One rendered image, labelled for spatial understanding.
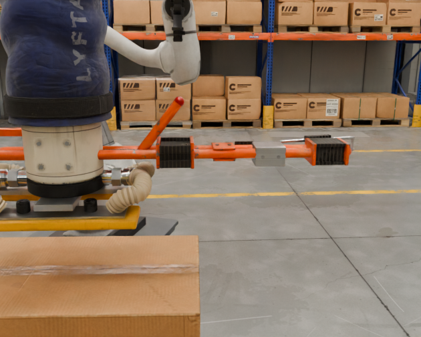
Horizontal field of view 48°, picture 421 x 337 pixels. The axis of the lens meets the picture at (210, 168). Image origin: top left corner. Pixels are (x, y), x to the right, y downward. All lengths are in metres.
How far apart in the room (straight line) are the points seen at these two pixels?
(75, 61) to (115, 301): 0.50
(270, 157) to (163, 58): 0.63
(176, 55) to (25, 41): 0.66
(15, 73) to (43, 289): 0.47
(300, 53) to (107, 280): 8.82
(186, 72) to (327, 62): 8.42
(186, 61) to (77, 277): 0.76
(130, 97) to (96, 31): 7.14
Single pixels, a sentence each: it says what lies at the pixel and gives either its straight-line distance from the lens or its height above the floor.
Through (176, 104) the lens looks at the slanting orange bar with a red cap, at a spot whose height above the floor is 1.34.
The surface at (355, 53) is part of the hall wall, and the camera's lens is 10.07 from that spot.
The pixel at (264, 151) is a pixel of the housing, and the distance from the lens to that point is 1.07.
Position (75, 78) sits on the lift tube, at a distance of 0.99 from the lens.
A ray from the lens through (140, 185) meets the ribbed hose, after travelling 1.01.
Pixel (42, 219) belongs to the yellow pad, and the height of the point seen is 1.12.
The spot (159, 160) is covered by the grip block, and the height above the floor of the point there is 1.22.
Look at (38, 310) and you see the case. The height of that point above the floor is 0.94.
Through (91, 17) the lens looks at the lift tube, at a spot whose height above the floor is 1.52.
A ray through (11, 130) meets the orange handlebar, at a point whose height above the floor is 1.24.
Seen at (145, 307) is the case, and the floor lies 0.94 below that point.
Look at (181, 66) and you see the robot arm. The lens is 1.55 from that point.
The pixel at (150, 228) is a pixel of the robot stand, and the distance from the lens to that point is 1.92.
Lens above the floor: 1.48
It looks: 15 degrees down
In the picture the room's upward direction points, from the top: straight up
